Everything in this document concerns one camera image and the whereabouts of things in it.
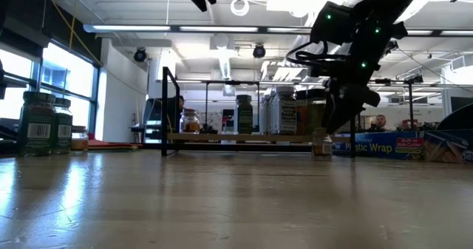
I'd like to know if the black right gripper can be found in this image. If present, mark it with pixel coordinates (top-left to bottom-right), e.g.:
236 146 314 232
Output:
323 75 382 134

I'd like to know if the black-lid jar yellow-green label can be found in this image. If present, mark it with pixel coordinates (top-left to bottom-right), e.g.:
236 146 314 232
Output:
306 88 328 134

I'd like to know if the small clear spice jar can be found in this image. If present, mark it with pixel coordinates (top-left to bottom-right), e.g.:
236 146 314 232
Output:
70 126 90 152
311 126 334 159
179 108 202 134

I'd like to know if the black-lid jar orange label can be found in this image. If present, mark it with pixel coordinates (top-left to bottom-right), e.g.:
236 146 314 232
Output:
296 90 309 135

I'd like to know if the green-lid herb jar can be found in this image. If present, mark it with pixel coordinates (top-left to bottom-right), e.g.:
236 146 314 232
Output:
17 91 57 157
53 98 74 155
234 94 254 135

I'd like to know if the person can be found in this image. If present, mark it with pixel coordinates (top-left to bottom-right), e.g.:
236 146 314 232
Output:
166 95 186 132
369 114 389 133

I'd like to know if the blue plastic wrap box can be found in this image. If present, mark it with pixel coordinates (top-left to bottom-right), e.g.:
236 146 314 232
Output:
332 129 473 166

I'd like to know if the long ceiling light strip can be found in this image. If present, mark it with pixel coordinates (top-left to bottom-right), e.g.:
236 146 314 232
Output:
83 23 473 38

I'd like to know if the black office chair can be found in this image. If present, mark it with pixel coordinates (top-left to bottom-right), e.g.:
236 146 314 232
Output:
435 102 473 132

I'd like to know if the black computer monitor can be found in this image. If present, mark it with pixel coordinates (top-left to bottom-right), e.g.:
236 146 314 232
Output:
143 97 174 132
449 96 473 114

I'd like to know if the coiled white cable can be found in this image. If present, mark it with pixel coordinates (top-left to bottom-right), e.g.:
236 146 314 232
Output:
229 0 252 18

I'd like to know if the black right camera cable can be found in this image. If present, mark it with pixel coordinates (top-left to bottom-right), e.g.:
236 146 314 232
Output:
285 40 336 68

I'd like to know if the black metal frame station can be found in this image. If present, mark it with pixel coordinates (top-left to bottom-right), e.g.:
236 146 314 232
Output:
367 75 425 132

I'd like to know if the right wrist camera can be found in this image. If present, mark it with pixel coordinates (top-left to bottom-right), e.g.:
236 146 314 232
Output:
309 0 354 46

